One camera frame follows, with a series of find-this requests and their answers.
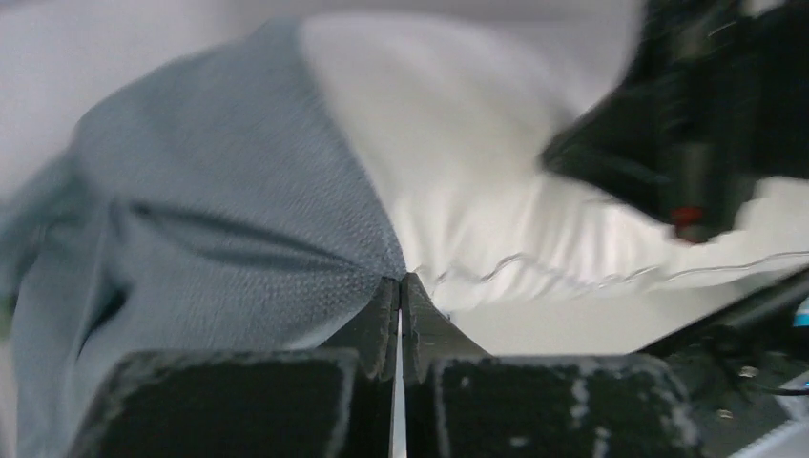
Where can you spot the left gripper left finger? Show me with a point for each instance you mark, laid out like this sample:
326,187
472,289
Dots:
334,400

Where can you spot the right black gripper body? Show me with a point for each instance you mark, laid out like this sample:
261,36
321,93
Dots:
714,100

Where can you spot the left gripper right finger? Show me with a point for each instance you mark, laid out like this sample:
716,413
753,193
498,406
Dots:
460,401

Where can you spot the grey-blue pillowcase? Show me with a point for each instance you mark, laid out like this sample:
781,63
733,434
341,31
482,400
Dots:
211,204

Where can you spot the white pillow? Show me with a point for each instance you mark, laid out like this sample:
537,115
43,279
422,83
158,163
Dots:
449,118

